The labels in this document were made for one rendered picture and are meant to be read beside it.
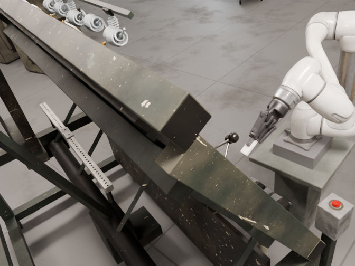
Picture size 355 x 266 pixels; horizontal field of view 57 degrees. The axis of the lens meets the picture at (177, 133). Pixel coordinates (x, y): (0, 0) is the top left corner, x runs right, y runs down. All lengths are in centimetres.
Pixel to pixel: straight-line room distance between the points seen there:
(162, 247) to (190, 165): 208
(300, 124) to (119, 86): 150
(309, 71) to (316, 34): 39
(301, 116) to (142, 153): 133
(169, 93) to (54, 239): 265
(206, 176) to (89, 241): 232
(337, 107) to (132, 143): 77
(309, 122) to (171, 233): 145
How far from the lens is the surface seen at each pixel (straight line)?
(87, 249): 299
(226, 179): 85
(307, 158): 217
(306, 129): 214
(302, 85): 130
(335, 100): 134
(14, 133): 269
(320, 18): 179
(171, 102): 65
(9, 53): 740
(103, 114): 116
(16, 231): 319
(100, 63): 91
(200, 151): 73
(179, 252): 273
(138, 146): 97
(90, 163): 207
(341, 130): 211
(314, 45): 160
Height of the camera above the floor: 227
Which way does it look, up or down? 37 degrees down
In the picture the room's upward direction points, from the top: 11 degrees counter-clockwise
